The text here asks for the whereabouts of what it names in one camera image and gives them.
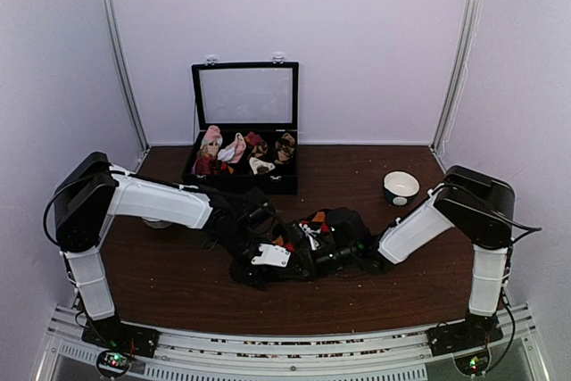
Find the pink rolled sock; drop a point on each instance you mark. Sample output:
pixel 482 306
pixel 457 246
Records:
pixel 211 142

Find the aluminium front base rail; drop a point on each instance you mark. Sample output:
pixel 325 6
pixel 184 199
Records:
pixel 397 354

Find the aluminium frame post left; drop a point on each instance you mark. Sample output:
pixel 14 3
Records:
pixel 121 68

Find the aluminium frame post right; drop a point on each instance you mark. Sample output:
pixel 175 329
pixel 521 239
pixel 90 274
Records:
pixel 457 78

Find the black box with glass lid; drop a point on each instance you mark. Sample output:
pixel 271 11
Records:
pixel 240 97

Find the beige brown argyle sock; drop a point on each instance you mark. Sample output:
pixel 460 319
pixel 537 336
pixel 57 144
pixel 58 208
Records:
pixel 284 149

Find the white pink sock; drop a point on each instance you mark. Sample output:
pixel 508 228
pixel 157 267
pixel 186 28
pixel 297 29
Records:
pixel 233 152

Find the white bowl dark outside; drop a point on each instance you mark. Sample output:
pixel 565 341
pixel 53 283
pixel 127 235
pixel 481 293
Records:
pixel 400 188

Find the white fluted bowl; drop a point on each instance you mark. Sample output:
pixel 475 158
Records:
pixel 156 223

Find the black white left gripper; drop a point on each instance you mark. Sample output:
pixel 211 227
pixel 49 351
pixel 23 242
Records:
pixel 246 275

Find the red brown sock in box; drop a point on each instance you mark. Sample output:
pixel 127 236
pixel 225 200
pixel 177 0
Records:
pixel 208 165

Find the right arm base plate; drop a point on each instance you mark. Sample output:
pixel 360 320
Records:
pixel 472 332

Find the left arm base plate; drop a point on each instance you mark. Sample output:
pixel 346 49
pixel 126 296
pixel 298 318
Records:
pixel 105 329

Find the aluminium frame post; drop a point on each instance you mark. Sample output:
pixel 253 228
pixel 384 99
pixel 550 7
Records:
pixel 121 68
pixel 457 78

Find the dark red rolled sock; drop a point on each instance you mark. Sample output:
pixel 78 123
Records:
pixel 252 139

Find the red orange argyle sock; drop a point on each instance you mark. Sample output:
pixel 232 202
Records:
pixel 315 233

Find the brown patterned rolled sock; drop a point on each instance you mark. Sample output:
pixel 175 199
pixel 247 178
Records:
pixel 260 150

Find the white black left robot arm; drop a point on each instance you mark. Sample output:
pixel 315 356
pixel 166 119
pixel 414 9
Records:
pixel 98 191

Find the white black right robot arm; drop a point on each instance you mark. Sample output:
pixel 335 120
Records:
pixel 478 206

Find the white sock in box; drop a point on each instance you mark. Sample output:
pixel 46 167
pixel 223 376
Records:
pixel 260 167

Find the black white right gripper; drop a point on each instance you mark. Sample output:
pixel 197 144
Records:
pixel 318 270

